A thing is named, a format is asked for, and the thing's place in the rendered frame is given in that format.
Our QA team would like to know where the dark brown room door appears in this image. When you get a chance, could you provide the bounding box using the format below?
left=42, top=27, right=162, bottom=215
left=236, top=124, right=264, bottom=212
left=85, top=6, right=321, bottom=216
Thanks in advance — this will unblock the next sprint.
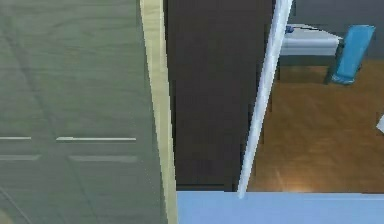
left=163, top=0, right=278, bottom=192

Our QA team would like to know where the white table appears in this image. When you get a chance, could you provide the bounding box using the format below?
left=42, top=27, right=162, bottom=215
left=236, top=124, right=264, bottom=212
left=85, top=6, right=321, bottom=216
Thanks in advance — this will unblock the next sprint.
left=275, top=23, right=344, bottom=81

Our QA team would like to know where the blue chair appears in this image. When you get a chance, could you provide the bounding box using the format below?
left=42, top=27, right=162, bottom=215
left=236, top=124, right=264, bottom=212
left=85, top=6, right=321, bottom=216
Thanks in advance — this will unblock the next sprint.
left=323, top=24, right=377, bottom=86

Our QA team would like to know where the grey-green cupboard with handles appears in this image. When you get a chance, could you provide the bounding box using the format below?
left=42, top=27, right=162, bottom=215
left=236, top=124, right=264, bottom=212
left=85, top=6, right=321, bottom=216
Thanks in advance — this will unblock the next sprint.
left=0, top=0, right=179, bottom=224

